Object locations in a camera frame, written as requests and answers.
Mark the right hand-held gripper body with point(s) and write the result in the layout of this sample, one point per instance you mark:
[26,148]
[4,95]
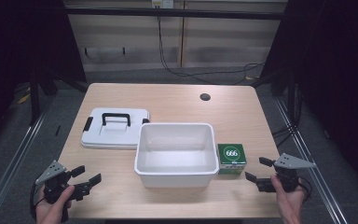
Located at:
[292,162]

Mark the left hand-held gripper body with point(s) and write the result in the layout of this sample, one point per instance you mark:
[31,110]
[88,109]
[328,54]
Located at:
[53,174]

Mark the person's left hand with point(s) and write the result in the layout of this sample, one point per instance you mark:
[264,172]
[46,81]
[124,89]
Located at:
[51,213]

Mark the person's right hand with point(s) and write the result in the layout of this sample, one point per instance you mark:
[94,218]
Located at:
[290,205]

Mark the green cardboard box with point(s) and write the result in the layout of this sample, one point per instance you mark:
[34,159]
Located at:
[231,157]

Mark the small black stick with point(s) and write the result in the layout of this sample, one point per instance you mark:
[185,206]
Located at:
[57,130]

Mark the black metal stand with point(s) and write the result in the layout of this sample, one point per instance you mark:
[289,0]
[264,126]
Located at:
[34,99]

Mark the white plastic bin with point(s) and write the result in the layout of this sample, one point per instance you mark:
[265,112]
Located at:
[175,155]

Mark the yellow tape strip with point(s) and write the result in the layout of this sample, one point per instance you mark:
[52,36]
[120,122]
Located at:
[24,98]

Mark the dark curtain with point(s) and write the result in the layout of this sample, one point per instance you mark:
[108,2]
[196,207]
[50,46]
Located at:
[332,77]
[21,46]

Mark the metal floor rail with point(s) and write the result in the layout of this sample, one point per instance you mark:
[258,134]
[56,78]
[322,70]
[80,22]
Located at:
[310,161]
[9,165]

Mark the black horizontal frame bar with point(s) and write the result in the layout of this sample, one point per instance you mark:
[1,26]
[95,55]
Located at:
[174,13]

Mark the white wall socket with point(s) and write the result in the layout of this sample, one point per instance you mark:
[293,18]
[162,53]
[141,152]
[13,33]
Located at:
[162,3]

